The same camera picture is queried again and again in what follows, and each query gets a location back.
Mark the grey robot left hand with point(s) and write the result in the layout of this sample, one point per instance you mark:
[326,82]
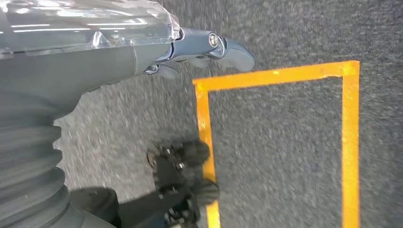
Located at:
[78,63]

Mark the black robot left foot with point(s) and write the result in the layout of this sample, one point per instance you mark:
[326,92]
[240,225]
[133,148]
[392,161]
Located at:
[176,176]

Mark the yellow floor tape rectangle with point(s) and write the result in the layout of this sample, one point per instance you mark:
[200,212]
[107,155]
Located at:
[350,141]

